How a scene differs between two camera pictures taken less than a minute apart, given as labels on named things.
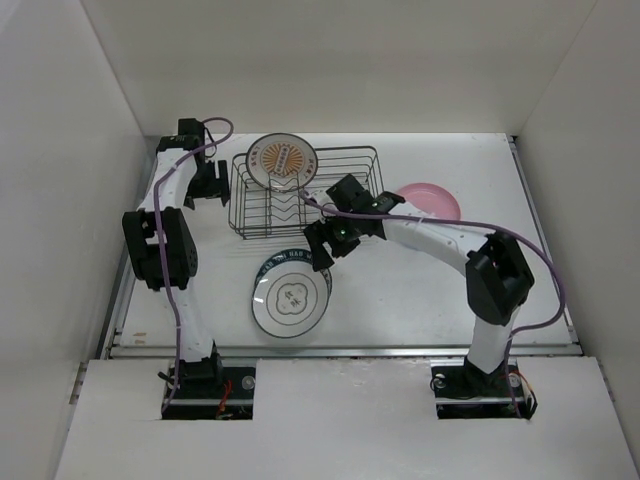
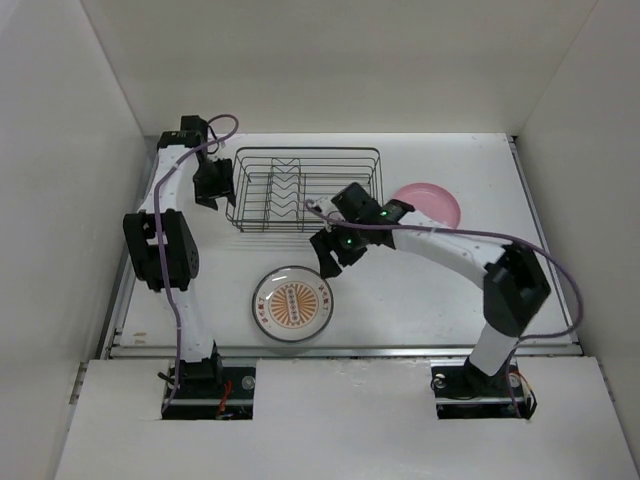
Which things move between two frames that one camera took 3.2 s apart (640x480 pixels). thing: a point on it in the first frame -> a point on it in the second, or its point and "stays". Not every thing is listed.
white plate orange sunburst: (282, 162) -> (293, 303)
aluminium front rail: (139, 352) stays
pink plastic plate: (431, 200) stays
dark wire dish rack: (258, 212) stays
